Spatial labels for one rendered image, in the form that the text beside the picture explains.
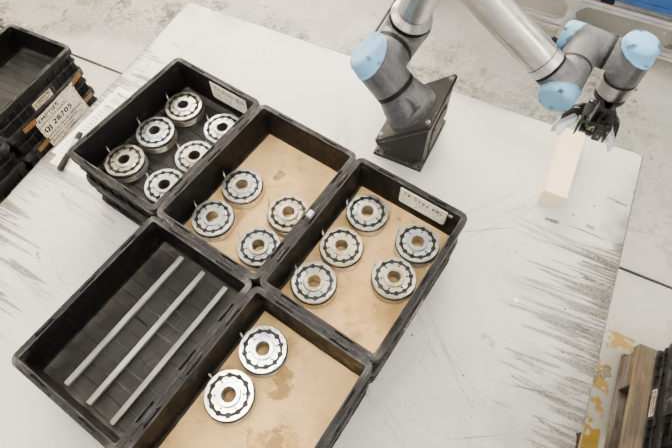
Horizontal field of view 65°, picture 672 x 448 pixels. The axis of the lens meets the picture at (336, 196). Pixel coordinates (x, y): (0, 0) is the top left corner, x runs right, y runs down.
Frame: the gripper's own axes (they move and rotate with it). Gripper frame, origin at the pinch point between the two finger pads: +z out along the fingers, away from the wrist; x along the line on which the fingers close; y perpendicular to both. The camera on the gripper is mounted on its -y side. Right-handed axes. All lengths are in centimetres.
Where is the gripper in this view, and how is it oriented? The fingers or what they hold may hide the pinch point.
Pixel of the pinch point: (579, 138)
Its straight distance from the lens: 154.0
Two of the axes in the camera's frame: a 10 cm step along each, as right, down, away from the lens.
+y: -4.3, 7.7, -4.7
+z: 0.0, 5.2, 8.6
